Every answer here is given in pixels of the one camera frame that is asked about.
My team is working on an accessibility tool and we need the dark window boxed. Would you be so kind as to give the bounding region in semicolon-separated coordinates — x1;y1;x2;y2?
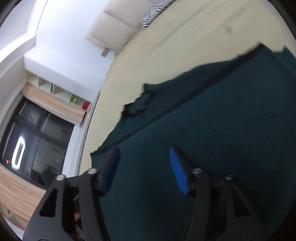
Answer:
0;96;75;188

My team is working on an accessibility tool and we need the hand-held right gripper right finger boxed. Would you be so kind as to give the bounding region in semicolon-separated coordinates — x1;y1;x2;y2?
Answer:
168;146;266;241

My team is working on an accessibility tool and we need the zebra print pillow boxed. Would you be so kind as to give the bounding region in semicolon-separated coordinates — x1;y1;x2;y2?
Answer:
142;0;175;27

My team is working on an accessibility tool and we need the cream padded headboard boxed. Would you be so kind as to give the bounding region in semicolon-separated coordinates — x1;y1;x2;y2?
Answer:
85;0;162;50

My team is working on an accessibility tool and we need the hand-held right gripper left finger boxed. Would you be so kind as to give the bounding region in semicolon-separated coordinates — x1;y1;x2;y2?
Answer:
24;146;121;241

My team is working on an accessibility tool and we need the white window sill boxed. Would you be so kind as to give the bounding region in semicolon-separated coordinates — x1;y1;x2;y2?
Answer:
62;90;102;178

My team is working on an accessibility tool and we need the beige curtain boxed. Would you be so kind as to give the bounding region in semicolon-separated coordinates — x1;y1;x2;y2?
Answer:
21;83;86;126
0;166;47;223

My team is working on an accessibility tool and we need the bed with beige sheet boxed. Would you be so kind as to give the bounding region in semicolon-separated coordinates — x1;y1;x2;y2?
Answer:
77;0;296;176

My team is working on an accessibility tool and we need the white shelf unit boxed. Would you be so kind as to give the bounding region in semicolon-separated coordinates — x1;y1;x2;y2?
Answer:
25;70;93;112

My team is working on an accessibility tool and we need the dark green sweater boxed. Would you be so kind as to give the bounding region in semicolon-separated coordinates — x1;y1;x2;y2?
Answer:
90;44;296;241

